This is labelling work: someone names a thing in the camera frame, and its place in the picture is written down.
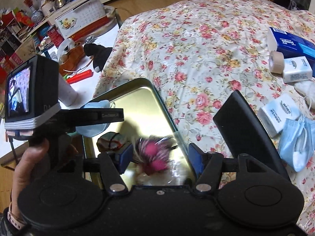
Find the pink feathery hair accessory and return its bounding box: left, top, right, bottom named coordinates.
left=133, top=135, right=177, bottom=176

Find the light blue face mask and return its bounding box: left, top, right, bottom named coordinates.
left=76, top=100, right=112, bottom=137

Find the person's left hand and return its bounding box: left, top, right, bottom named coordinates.
left=7, top=139, right=49, bottom=230

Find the rolled striped small towel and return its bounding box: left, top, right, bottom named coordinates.
left=97, top=132, right=128, bottom=153

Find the gold metal tin tray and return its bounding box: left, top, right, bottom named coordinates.
left=92, top=78, right=195, bottom=189

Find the black tin lid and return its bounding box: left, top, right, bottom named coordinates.
left=213, top=90, right=290, bottom=180

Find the wooden violin-shaped tissue holder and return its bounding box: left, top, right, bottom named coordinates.
left=57, top=38, right=85, bottom=76

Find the black plush toy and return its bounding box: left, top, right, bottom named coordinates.
left=83, top=43, right=113, bottom=73

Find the white tissue pack lower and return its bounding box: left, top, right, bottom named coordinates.
left=257, top=94, right=301, bottom=138

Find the white tissue pack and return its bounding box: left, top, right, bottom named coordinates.
left=257, top=94, right=301, bottom=138
left=283, top=56, right=312, bottom=83

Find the blue white porcelain vase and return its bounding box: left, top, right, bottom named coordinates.
left=30, top=5, right=44, bottom=24

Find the blue face mask pile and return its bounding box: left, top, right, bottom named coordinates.
left=278, top=116, right=314, bottom=172

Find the floral quilted bedspread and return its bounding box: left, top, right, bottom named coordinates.
left=93, top=0, right=315, bottom=235

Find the desk calendar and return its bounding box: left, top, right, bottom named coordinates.
left=55, top=0, right=110, bottom=41

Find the beige tape roll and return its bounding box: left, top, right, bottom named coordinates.
left=269, top=51, right=284, bottom=74

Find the white fluffy item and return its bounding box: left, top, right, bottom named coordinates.
left=294, top=80, right=315, bottom=109

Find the white tissue pack upper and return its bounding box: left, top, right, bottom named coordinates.
left=283, top=56, right=312, bottom=83

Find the blue Tempo tissue box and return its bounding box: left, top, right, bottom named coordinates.
left=267, top=27, right=315, bottom=76

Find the red plastic handle tool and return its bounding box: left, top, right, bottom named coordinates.
left=66, top=69, right=94, bottom=84

